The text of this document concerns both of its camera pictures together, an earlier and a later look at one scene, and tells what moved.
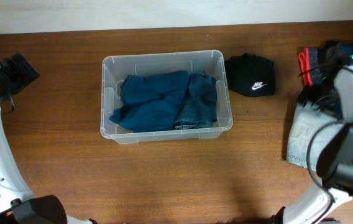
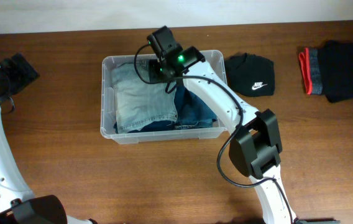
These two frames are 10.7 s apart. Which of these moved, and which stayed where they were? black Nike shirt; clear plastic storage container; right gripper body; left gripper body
Moved: right gripper body
Stayed: black Nike shirt; clear plastic storage container; left gripper body
